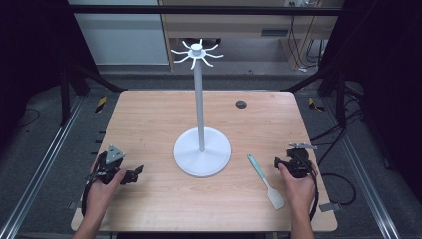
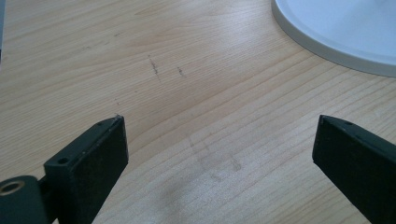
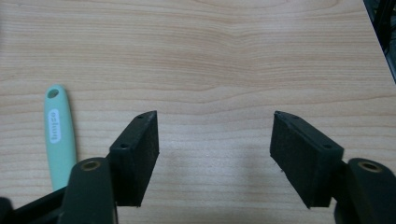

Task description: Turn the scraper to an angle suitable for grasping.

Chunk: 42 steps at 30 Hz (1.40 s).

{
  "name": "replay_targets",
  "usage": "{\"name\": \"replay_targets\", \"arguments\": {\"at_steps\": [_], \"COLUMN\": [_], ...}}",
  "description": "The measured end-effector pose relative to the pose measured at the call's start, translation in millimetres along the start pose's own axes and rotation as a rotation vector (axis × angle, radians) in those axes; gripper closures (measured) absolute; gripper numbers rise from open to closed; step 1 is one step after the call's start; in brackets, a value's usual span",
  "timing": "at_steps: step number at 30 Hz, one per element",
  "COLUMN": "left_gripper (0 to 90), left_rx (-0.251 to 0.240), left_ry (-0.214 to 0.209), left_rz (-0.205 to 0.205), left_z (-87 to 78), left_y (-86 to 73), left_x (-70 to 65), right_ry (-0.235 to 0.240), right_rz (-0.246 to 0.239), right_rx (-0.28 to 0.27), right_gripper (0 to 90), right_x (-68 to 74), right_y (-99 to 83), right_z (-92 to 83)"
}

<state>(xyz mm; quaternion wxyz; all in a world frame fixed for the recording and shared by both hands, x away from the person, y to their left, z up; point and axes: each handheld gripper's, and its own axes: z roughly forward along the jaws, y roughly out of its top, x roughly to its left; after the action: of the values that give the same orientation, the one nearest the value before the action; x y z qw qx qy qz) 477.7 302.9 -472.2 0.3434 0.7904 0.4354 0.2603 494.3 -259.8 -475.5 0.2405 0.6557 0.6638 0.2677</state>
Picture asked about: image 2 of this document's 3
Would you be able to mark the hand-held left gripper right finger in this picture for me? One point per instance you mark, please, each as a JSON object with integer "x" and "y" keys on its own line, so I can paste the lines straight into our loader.
{"x": 358, "y": 165}

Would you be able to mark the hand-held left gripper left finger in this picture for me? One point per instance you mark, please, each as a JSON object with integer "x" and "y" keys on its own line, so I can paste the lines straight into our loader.
{"x": 93, "y": 165}

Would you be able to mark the white round base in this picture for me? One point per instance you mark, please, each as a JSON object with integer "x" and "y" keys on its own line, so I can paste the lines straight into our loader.
{"x": 348, "y": 28}

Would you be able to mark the grey flat object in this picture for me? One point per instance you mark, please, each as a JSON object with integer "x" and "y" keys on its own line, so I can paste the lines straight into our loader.
{"x": 1, "y": 28}

